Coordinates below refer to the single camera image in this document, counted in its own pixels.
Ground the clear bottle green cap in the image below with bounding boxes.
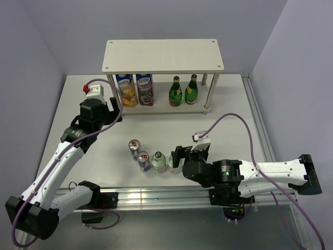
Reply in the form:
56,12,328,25
167,155,184,174
151,151,167,173

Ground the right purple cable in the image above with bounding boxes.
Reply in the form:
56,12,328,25
200,112,326,250

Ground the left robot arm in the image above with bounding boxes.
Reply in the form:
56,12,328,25
5,97,122,240

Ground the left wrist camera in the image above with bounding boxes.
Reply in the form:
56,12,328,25
83,84,106,104

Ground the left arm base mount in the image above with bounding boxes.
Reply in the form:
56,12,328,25
80,192,120,230

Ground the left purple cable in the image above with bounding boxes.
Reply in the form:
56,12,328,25
11,78,123,247

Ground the silver blue energy can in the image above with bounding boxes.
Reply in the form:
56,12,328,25
129,139,141,161
137,151,151,172

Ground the white two-tier shelf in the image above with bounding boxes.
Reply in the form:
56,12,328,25
102,39,224,115

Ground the green glass bottle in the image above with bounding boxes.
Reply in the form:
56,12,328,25
169,76,183,107
185,74,198,105

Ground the pineapple juice carton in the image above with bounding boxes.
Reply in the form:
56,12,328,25
116,74,137,107

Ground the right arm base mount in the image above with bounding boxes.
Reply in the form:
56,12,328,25
209,187,255,220

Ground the red grape juice carton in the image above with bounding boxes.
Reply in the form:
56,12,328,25
136,74,155,106

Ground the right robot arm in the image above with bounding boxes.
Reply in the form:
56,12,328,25
168,142,322,206

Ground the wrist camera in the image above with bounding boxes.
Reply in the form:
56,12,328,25
83,84,106,104
191,131,211,151

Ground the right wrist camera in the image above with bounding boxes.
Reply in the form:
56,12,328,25
191,131,211,151

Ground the purple cable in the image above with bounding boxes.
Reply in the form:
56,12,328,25
11,78,123,247
200,112,326,250

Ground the aluminium rail frame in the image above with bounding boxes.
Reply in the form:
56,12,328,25
56,73,313,250

